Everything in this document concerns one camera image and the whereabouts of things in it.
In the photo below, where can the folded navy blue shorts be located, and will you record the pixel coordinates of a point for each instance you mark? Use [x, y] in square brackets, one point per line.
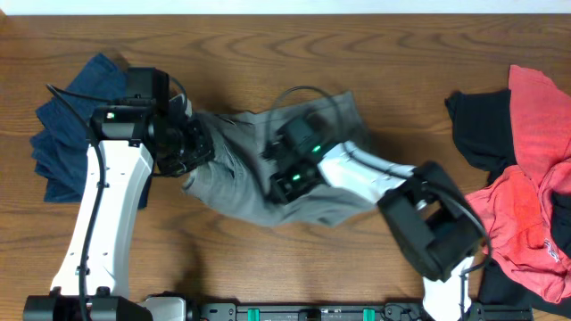
[61, 148]

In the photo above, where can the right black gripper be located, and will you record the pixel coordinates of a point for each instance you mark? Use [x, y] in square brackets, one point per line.
[276, 182]

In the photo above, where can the red shorts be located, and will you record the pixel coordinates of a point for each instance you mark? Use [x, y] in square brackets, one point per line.
[516, 208]

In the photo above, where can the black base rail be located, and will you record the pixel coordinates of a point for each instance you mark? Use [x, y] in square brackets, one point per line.
[312, 312]

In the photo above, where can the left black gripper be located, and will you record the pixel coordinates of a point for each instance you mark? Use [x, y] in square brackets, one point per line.
[204, 150]

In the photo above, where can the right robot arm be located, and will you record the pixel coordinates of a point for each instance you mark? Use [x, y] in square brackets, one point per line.
[434, 226]

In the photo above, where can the grey shorts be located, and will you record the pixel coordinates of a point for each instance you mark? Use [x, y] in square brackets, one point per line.
[236, 182]

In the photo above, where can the black garment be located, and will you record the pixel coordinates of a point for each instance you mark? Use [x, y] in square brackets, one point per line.
[481, 131]

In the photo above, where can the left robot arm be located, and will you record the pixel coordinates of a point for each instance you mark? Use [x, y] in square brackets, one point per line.
[92, 282]

